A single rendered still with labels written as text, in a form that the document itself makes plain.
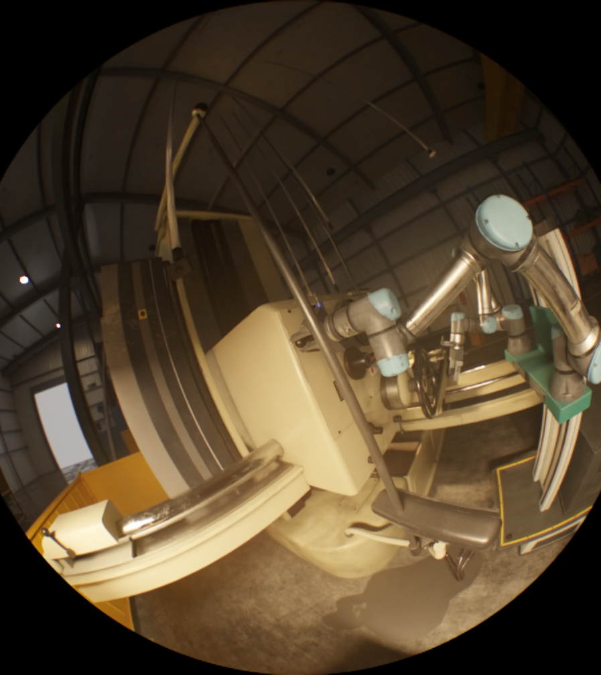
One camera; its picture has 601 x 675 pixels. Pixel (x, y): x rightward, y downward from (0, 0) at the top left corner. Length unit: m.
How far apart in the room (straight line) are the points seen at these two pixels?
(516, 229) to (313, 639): 2.05
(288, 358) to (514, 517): 1.63
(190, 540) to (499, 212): 1.24
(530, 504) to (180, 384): 2.22
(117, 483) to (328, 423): 2.90
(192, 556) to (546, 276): 1.32
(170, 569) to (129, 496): 2.26
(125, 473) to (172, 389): 2.14
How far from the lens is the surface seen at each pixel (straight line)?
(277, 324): 0.65
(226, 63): 6.79
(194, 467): 1.20
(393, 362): 0.45
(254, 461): 0.94
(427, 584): 1.77
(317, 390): 0.67
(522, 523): 1.60
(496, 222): 0.45
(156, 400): 1.13
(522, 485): 1.75
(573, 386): 0.80
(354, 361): 0.82
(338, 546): 1.35
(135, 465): 3.04
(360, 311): 0.45
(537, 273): 0.51
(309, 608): 1.90
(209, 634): 2.24
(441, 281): 0.56
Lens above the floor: 1.73
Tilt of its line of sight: 2 degrees up
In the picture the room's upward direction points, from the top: 23 degrees counter-clockwise
